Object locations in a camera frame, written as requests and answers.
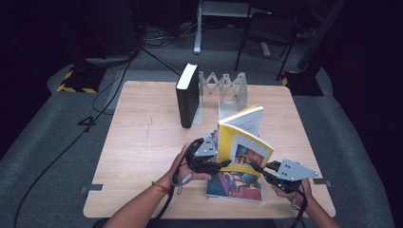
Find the person's right hand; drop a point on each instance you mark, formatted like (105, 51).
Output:
(309, 190)

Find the black folding chair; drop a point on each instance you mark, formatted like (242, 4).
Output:
(269, 27)

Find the grey flat base plate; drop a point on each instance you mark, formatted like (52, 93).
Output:
(107, 60)

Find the grey metal desk frame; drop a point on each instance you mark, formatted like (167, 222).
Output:
(198, 31)

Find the person's left hand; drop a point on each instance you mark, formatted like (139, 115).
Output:
(176, 164)

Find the dark equipment stand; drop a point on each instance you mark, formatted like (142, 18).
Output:
(107, 28)

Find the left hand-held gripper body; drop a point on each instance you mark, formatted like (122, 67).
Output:
(206, 148)

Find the black yellow striped stand base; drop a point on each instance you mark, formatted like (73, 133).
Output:
(304, 84)
(79, 80)

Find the dark leaning post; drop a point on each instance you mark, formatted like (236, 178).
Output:
(320, 34)

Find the grey tape strip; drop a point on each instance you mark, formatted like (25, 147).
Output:
(95, 187)
(326, 183)

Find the thin yellow book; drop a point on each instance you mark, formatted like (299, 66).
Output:
(244, 148)

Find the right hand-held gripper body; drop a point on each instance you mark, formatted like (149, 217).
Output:
(294, 171)

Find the thick black book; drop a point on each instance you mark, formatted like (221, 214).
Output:
(187, 101)

